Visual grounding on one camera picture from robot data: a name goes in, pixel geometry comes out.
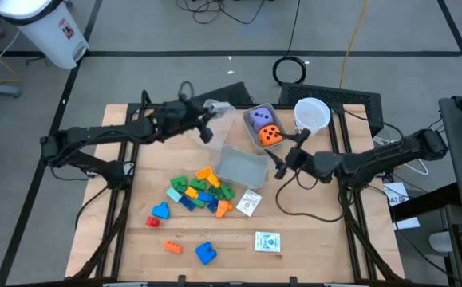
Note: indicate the black flat panel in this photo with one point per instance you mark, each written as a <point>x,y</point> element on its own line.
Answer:
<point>230,95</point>

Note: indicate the grey plastic bin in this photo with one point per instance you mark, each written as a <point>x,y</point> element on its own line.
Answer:
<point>240,167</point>
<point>280,123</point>

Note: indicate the yellow block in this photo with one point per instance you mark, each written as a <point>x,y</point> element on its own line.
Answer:
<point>192,192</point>
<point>214,180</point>

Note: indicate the white emblem card deck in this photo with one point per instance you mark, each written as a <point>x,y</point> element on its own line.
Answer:
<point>249,202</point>

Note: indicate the white trash bin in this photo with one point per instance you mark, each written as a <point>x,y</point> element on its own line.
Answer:
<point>47,32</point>

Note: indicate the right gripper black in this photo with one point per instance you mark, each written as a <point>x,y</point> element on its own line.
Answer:
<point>300,159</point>

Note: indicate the black aluminium table frame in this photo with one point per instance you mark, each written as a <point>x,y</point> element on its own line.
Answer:
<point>115,255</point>

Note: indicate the white paper sheet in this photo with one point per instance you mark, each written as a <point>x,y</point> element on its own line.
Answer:
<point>396,195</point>
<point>408,223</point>

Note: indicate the orange foam die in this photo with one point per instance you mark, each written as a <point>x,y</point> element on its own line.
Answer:
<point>269,137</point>

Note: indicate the dark green perforated block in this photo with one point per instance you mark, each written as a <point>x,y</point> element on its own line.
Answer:
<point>215,193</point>

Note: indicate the blue peg block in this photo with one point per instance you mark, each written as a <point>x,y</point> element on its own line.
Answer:
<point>161,211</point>

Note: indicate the light teal block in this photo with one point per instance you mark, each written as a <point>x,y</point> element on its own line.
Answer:
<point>174,195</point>

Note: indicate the small orange long brick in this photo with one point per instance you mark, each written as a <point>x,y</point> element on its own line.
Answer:
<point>172,247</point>

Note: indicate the blue patterned card deck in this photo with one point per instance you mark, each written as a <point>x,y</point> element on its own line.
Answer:
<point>267,242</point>

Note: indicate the black perforated panel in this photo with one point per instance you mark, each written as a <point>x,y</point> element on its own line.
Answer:
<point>354,97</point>

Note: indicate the small green block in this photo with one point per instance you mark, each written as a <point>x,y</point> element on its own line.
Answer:
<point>198,203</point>

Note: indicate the large orange peg block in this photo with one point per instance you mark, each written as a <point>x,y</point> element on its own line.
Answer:
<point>223,208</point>

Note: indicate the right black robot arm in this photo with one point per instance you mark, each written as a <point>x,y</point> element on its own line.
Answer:
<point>374,159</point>

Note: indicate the small red block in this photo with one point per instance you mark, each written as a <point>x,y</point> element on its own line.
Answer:
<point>152,222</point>

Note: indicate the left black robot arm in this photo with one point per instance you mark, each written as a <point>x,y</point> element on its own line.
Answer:
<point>107,133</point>

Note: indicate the grey rounded object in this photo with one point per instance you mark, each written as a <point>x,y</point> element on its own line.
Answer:
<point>442,242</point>

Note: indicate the purple foam die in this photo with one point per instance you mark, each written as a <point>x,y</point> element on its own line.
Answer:
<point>260,118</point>

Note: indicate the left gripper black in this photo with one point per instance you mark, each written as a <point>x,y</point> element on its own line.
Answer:
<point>178,117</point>

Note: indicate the clear plastic bin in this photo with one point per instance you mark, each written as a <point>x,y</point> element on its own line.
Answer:
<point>222,131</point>

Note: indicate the large blue notched block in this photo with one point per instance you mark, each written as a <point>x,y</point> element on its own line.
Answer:
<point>205,253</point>

